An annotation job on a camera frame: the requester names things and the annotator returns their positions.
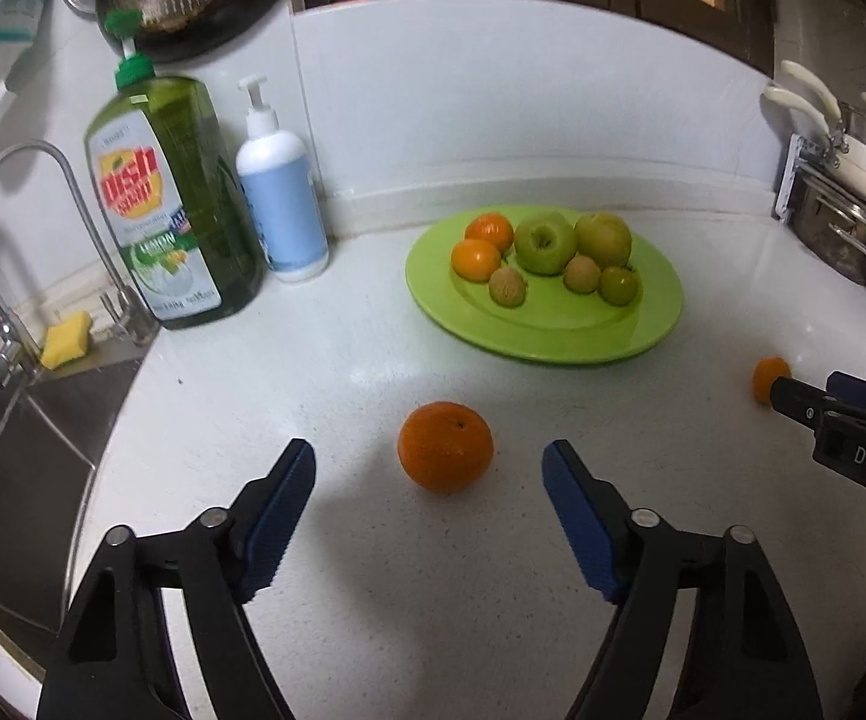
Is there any green tomato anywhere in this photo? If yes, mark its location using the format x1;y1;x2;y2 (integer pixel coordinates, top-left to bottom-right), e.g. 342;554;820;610
599;265;640;307

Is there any black pan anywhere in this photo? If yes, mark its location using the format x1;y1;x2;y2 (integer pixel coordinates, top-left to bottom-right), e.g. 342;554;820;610
94;0;310;65

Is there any steel pot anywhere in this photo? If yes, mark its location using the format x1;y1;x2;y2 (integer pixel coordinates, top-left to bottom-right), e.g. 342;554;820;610
789;165;866;286

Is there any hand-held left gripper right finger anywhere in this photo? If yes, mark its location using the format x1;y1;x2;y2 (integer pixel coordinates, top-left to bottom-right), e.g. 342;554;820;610
542;440;824;720

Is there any green apple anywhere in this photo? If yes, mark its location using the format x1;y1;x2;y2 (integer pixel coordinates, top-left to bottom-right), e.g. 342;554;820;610
514;219;579;276

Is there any white pump bottle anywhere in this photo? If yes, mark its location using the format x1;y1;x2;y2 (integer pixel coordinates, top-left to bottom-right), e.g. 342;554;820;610
235;75;330;283

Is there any large yellow-green pear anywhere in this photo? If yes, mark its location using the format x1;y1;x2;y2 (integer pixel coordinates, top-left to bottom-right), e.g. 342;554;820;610
574;212;633;269

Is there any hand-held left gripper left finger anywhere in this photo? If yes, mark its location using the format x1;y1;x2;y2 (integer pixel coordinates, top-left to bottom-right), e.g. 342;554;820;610
35;438;318;720

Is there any cream-handled saucepan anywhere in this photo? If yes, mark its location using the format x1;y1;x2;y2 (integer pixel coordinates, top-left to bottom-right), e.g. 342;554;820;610
780;60;866;158

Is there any steel sink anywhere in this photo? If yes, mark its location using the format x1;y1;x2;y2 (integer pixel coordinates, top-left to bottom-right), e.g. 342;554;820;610
0;356;145;638

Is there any kiwi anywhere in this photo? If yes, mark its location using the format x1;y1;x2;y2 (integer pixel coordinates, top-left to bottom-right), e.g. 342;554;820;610
488;267;528;308

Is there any green dish soap bottle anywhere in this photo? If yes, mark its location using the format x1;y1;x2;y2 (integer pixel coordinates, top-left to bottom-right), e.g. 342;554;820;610
84;9;265;331

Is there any orange mandarin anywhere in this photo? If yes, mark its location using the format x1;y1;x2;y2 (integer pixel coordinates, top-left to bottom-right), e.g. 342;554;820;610
751;357;792;407
398;401;495;496
464;214;516;254
451;238;502;282

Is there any tall curved steel faucet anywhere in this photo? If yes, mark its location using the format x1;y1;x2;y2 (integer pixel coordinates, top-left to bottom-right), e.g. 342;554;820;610
0;141;160;346

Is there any white plastic rack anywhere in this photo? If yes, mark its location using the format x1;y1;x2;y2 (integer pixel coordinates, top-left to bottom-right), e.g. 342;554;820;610
772;133;809;222

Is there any yellow sponge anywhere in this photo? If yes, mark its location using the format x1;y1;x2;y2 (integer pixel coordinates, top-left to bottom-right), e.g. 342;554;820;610
41;310;94;371

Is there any green plate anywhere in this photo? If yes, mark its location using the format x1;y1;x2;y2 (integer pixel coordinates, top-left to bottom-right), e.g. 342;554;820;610
405;204;685;365

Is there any brown longan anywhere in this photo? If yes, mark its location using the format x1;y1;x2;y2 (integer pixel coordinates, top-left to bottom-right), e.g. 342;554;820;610
563;255;601;294

